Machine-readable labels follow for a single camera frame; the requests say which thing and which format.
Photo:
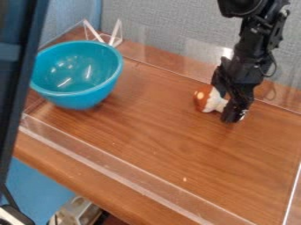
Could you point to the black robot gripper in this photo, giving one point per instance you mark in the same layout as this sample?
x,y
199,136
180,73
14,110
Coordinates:
x,y
235,77

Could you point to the brown and white toy mushroom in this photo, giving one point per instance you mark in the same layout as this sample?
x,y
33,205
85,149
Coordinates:
x,y
207,100

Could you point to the dark blue foreground arm link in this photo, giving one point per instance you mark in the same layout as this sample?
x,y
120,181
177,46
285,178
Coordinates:
x,y
21,23

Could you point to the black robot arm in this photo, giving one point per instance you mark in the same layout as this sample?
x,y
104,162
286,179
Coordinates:
x,y
263,18

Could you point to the blue plastic bowl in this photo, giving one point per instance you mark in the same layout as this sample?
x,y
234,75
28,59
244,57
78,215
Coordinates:
x,y
74,73

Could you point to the black stand leg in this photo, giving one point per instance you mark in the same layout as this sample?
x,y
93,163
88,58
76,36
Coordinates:
x,y
10,214

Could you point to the clear acrylic barrier frame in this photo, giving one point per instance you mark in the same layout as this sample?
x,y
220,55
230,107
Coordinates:
x,y
159,163

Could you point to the grey metal bracket under table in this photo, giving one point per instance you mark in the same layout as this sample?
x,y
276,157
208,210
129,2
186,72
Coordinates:
x,y
76,212

